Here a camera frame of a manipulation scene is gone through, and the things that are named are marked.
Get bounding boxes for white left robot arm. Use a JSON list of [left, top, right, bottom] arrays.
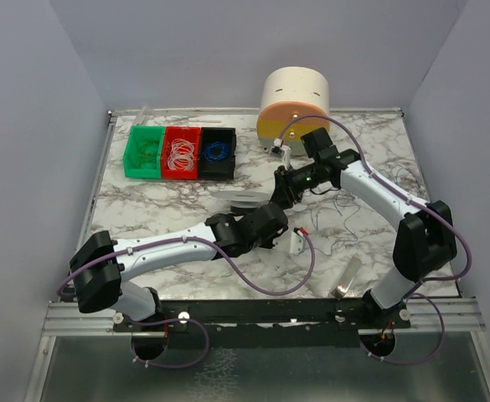
[[70, 204, 288, 321]]

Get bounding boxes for red plastic bin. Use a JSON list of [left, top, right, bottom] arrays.
[[161, 126, 201, 180]]

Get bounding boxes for blue wire coil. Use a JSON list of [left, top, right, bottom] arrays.
[[203, 142, 232, 165]]

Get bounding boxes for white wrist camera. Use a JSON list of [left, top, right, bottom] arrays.
[[269, 138, 291, 170], [289, 228, 307, 255]]

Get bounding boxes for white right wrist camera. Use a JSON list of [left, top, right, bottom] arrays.
[[269, 138, 291, 170]]

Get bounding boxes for round three-drawer cabinet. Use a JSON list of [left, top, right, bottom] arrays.
[[256, 66, 329, 157]]

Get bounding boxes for green plastic bin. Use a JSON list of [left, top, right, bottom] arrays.
[[122, 126, 166, 180]]

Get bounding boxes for green wire coil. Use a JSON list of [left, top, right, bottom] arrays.
[[129, 136, 162, 167]]

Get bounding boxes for grey tool with red label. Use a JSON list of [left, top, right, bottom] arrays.
[[330, 256, 362, 300]]

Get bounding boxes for white wire coil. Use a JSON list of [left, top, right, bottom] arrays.
[[167, 137, 199, 173]]

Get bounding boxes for black plastic bin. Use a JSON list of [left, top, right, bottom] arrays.
[[198, 127, 236, 181]]

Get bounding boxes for white perforated cable spool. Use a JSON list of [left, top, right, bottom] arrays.
[[210, 190, 271, 214]]

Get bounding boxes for aluminium frame rail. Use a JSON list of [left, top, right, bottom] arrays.
[[41, 111, 117, 338]]

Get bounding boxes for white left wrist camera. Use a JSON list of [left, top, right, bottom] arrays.
[[289, 228, 307, 255]]

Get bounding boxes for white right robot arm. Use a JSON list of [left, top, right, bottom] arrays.
[[271, 128, 457, 317]]

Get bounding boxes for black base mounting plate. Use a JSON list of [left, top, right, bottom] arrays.
[[113, 296, 410, 349]]

